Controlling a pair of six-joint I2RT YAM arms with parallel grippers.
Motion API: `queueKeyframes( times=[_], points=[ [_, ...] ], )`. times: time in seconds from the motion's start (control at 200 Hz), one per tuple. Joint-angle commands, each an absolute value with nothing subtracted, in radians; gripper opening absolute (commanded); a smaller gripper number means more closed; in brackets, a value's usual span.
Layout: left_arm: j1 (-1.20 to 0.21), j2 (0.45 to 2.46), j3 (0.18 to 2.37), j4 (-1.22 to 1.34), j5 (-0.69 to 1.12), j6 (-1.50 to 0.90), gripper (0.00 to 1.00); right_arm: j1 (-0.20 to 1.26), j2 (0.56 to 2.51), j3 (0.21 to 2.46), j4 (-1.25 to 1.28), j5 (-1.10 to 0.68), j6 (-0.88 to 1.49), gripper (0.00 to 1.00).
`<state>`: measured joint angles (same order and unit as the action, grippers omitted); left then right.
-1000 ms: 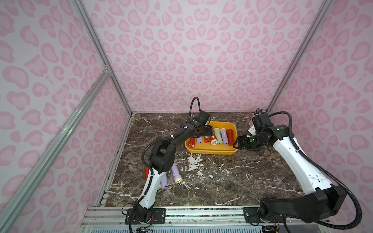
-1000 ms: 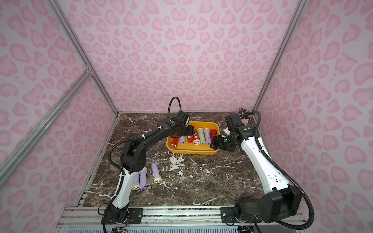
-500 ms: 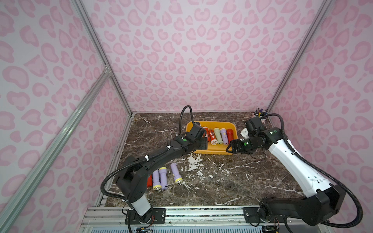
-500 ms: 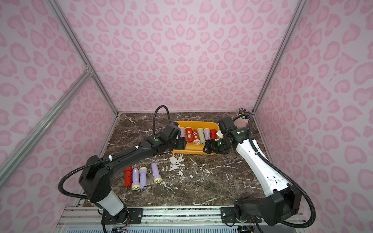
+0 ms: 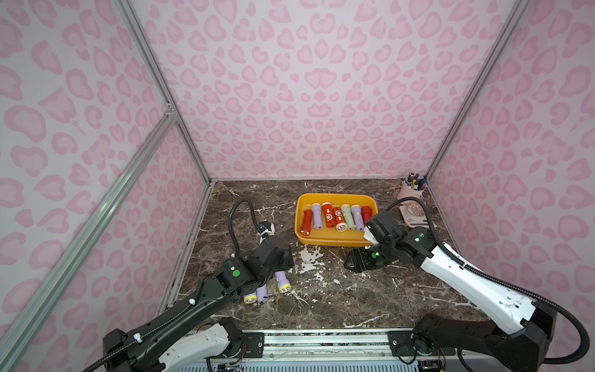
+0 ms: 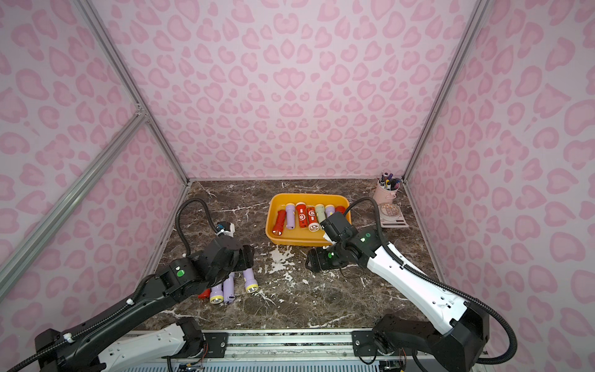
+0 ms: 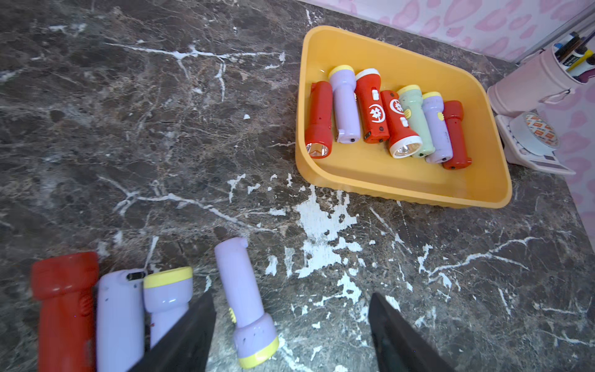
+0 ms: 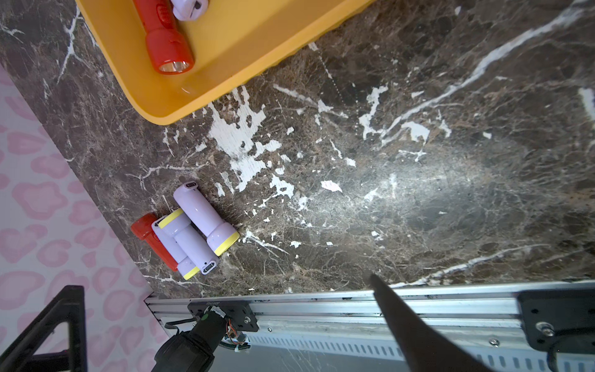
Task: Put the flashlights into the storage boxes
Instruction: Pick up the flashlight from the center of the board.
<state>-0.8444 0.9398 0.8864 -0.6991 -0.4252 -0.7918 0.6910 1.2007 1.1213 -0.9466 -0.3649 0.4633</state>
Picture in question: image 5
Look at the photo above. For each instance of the yellow plastic storage tray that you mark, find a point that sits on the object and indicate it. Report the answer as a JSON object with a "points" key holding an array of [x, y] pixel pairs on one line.
{"points": [[326, 236]]}

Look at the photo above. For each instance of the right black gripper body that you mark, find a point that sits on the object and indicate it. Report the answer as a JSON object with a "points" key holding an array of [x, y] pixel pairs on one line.
{"points": [[364, 260]]}

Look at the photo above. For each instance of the red flashlight white head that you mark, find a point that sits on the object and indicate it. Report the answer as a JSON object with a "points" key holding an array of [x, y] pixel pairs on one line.
{"points": [[340, 223]]}

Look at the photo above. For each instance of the red flashlight white logo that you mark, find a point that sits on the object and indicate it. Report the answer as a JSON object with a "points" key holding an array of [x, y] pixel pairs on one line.
{"points": [[327, 209]]}

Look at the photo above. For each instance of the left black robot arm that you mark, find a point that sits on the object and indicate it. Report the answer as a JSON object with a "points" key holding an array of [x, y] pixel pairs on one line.
{"points": [[164, 343]]}

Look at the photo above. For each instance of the plain red flashlight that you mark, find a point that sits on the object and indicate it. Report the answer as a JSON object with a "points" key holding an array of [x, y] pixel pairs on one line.
{"points": [[305, 229]]}

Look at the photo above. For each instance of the pink pen holder cup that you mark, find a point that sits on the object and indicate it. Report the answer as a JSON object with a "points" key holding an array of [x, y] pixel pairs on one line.
{"points": [[408, 192]]}

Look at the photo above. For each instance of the pens in cup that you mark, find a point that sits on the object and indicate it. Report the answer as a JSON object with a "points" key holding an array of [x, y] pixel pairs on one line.
{"points": [[416, 182]]}

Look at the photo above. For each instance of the green flashlight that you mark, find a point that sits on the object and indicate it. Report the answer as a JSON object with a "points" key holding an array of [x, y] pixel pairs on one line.
{"points": [[348, 216]]}

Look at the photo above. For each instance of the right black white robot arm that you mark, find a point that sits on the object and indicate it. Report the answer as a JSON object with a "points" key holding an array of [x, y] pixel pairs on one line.
{"points": [[520, 325]]}

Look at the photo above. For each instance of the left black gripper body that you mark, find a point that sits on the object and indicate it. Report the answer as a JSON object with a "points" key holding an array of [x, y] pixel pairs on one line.
{"points": [[272, 268]]}

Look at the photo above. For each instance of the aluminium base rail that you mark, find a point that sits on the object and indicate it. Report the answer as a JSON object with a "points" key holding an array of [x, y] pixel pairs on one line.
{"points": [[315, 350]]}

